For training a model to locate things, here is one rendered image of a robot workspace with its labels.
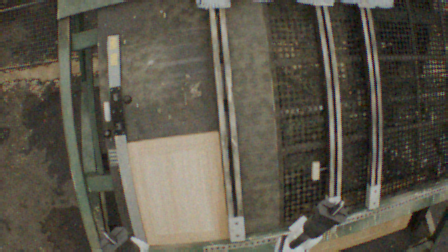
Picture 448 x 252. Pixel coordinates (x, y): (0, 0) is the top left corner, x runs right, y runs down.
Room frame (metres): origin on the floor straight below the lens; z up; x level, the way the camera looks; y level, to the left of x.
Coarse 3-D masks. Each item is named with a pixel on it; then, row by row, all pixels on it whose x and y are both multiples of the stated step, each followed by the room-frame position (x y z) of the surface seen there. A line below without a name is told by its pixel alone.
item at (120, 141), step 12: (108, 36) 2.06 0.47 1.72; (108, 48) 2.02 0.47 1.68; (108, 60) 2.00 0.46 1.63; (120, 144) 1.82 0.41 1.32; (120, 156) 1.80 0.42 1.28; (120, 168) 1.77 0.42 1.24; (132, 180) 1.76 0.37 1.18; (132, 192) 1.72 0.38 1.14; (132, 204) 1.69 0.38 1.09; (132, 216) 1.66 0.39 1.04; (144, 240) 1.60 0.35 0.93
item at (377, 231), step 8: (424, 176) 2.04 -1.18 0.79; (360, 192) 1.97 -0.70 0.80; (296, 208) 1.90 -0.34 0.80; (408, 216) 2.04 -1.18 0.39; (384, 224) 2.00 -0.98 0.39; (392, 224) 2.02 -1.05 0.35; (400, 224) 2.03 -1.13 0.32; (360, 232) 1.97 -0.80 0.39; (368, 232) 1.98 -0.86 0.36; (376, 232) 2.00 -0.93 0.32; (384, 232) 2.01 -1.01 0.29; (328, 240) 1.93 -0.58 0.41; (336, 240) 1.94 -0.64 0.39; (344, 240) 1.95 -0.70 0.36; (352, 240) 1.96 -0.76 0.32; (360, 240) 1.97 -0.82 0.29; (368, 240) 1.99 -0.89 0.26; (312, 248) 1.92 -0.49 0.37; (320, 248) 1.93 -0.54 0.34; (328, 248) 1.93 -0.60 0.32; (336, 248) 1.94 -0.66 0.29; (344, 248) 1.95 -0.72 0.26
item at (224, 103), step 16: (224, 0) 2.02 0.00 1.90; (208, 16) 2.14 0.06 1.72; (224, 16) 2.11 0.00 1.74; (224, 32) 2.07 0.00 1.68; (224, 48) 2.04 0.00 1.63; (224, 64) 2.01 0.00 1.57; (224, 80) 2.00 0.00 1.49; (224, 96) 1.97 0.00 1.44; (224, 112) 1.94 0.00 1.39; (224, 128) 1.88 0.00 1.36; (224, 144) 1.85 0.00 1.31; (224, 160) 1.82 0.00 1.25; (224, 176) 1.79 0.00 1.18; (240, 192) 1.76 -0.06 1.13; (240, 208) 1.72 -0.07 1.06; (240, 224) 1.68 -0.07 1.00
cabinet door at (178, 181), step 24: (144, 144) 1.85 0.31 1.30; (168, 144) 1.86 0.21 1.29; (192, 144) 1.87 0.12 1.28; (216, 144) 1.89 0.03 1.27; (144, 168) 1.80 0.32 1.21; (168, 168) 1.82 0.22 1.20; (192, 168) 1.83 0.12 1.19; (216, 168) 1.84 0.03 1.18; (144, 192) 1.74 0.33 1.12; (168, 192) 1.76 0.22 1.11; (192, 192) 1.77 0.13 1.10; (216, 192) 1.78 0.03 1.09; (144, 216) 1.68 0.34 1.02; (168, 216) 1.70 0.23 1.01; (192, 216) 1.72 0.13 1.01; (216, 216) 1.72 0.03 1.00; (168, 240) 1.63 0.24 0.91; (192, 240) 1.65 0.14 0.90
